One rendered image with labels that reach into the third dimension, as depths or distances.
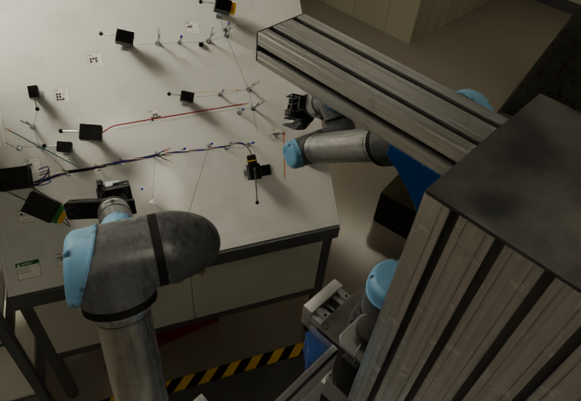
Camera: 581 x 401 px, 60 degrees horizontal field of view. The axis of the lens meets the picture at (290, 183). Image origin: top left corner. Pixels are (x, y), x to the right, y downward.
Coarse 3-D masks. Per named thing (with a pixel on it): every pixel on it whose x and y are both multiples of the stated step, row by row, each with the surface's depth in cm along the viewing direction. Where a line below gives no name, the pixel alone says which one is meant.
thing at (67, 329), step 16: (160, 288) 193; (176, 288) 196; (48, 304) 178; (64, 304) 181; (160, 304) 200; (176, 304) 204; (192, 304) 208; (48, 320) 184; (64, 320) 187; (80, 320) 190; (160, 320) 208; (176, 320) 212; (48, 336) 190; (64, 336) 194; (80, 336) 197; (96, 336) 201
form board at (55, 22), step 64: (0, 0) 165; (64, 0) 171; (128, 0) 177; (192, 0) 183; (256, 0) 190; (0, 64) 165; (64, 64) 170; (128, 64) 176; (192, 64) 182; (256, 64) 189; (64, 128) 170; (128, 128) 176; (192, 128) 182; (256, 128) 189; (320, 128) 196; (0, 192) 164; (64, 192) 169; (192, 192) 182; (320, 192) 196; (0, 256) 164
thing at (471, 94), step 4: (460, 92) 101; (464, 92) 101; (468, 92) 101; (472, 92) 101; (476, 92) 102; (468, 96) 100; (472, 96) 100; (476, 96) 101; (480, 96) 101; (476, 100) 100; (480, 100) 100; (484, 100) 101; (480, 104) 100; (484, 104) 100; (488, 104) 101; (488, 108) 100; (492, 108) 101
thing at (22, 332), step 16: (0, 272) 195; (0, 288) 190; (0, 304) 185; (0, 320) 168; (16, 320) 226; (0, 336) 173; (16, 336) 221; (32, 336) 221; (0, 352) 215; (16, 352) 182; (32, 352) 216; (0, 368) 210; (16, 368) 211; (32, 368) 195; (0, 384) 206; (16, 384) 206; (32, 384) 200; (0, 400) 201; (16, 400) 205; (48, 400) 212
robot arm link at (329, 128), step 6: (330, 120) 134; (336, 120) 133; (342, 120) 133; (348, 120) 134; (330, 126) 134; (336, 126) 134; (342, 126) 134; (348, 126) 134; (354, 126) 136; (324, 132) 132
